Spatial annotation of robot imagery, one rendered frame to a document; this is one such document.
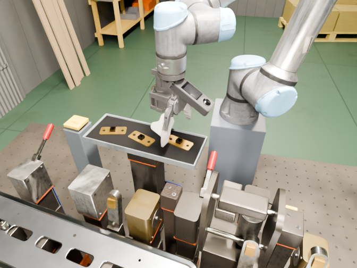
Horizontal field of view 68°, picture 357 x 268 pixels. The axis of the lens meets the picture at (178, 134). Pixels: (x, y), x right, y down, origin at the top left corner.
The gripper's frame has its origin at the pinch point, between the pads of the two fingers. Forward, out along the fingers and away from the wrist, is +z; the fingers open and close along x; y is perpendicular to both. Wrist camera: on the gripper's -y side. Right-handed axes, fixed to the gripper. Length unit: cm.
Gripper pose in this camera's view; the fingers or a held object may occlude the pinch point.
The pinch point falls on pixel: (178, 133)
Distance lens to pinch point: 78.8
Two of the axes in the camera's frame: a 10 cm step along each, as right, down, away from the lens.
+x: -5.2, 5.4, -6.7
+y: -8.6, -3.2, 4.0
